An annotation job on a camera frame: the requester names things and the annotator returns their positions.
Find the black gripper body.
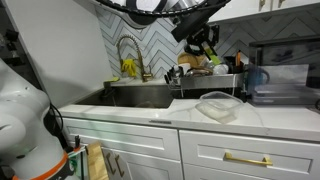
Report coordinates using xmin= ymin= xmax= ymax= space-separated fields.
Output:
xmin=185 ymin=23 xmax=221 ymax=48

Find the green plastic spoon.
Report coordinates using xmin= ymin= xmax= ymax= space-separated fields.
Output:
xmin=203 ymin=42 xmax=222 ymax=67

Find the clear plastic lunch box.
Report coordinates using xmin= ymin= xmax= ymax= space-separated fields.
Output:
xmin=194 ymin=90 xmax=245 ymax=125

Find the black dish rack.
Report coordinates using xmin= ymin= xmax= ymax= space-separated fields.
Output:
xmin=164 ymin=71 xmax=248 ymax=100

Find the stainless steel sink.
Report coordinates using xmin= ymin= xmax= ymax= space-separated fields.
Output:
xmin=75 ymin=84 xmax=183 ymax=110

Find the wooden cutting board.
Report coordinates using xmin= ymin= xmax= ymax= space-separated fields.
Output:
xmin=177 ymin=51 xmax=209 ymax=68

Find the stainless steel bowl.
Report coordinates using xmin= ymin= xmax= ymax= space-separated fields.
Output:
xmin=184 ymin=67 xmax=215 ymax=78

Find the white cup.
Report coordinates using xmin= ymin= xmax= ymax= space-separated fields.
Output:
xmin=212 ymin=63 xmax=230 ymax=76

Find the black utensil holder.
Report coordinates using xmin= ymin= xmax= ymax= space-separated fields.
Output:
xmin=223 ymin=55 xmax=247 ymax=75

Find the orange utensil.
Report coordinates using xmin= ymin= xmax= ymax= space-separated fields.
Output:
xmin=235 ymin=50 xmax=242 ymax=68

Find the white upper cabinet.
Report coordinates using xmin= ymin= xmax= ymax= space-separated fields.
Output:
xmin=207 ymin=0 xmax=320 ymax=24

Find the gold spring kitchen faucet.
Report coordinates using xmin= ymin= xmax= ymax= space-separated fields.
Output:
xmin=115 ymin=34 xmax=155 ymax=83

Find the yellow cloth on faucet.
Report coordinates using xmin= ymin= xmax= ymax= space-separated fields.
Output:
xmin=120 ymin=58 xmax=138 ymax=78

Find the dark glass countertop appliance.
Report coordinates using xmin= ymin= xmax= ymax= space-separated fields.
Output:
xmin=247 ymin=35 xmax=320 ymax=107

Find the yellow sponge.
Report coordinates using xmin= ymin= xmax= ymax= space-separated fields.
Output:
xmin=105 ymin=76 xmax=121 ymax=84

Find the white kitchen base cabinet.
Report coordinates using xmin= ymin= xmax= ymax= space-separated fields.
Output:
xmin=61 ymin=115 xmax=320 ymax=180

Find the light wooden board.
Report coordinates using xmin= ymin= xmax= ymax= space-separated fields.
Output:
xmin=85 ymin=141 xmax=110 ymax=180

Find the black stand equipment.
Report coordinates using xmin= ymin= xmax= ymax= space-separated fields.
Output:
xmin=0 ymin=28 xmax=20 ymax=66

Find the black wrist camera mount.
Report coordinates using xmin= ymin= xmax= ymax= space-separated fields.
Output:
xmin=170 ymin=7 xmax=218 ymax=43

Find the black knife handle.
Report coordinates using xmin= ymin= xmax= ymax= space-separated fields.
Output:
xmin=173 ymin=65 xmax=185 ymax=80
xmin=164 ymin=71 xmax=173 ymax=85
xmin=168 ymin=67 xmax=178 ymax=83

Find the gold bar cabinet handle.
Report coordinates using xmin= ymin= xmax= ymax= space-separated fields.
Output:
xmin=224 ymin=151 xmax=274 ymax=167

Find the dark cabinet door handle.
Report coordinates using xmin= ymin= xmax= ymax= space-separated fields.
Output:
xmin=114 ymin=153 xmax=125 ymax=178
xmin=105 ymin=152 xmax=116 ymax=175

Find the black base cable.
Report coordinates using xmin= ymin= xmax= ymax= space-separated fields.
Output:
xmin=46 ymin=102 xmax=73 ymax=152

